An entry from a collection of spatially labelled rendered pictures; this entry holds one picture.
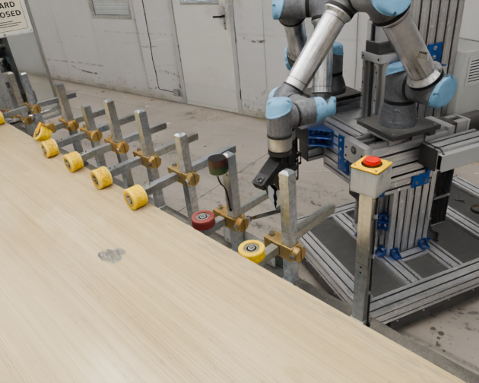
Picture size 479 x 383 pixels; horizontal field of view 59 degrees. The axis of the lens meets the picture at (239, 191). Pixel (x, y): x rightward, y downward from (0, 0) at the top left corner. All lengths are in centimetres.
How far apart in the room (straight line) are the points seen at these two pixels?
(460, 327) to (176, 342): 164
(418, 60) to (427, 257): 121
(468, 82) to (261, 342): 149
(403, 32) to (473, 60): 70
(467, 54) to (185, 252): 140
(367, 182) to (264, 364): 47
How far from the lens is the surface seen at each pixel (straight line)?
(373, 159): 103
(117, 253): 137
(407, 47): 147
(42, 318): 125
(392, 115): 172
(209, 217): 143
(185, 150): 157
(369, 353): 102
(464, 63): 206
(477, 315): 249
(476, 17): 372
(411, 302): 215
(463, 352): 231
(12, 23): 365
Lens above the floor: 169
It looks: 30 degrees down
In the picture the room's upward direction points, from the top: 6 degrees counter-clockwise
